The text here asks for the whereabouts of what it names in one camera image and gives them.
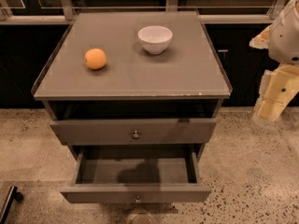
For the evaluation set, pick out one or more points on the orange fruit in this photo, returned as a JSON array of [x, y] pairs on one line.
[[95, 59]]

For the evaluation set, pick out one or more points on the grey top drawer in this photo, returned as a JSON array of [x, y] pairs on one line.
[[95, 132]]

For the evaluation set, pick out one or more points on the dark wall cabinets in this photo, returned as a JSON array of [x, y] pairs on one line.
[[24, 50]]

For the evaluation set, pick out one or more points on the grey drawer cabinet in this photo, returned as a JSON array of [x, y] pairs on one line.
[[186, 81]]

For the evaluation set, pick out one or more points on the metal railing frame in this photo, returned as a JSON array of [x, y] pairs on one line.
[[209, 11]]

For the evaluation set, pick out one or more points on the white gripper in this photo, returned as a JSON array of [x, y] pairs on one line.
[[286, 37]]

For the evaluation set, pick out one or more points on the black wheeled cart base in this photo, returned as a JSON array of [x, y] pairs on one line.
[[12, 195]]

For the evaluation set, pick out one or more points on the white ceramic bowl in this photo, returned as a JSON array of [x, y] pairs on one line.
[[155, 39]]

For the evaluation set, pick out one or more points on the grey drawer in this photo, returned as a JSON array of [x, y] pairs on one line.
[[95, 132], [138, 176]]

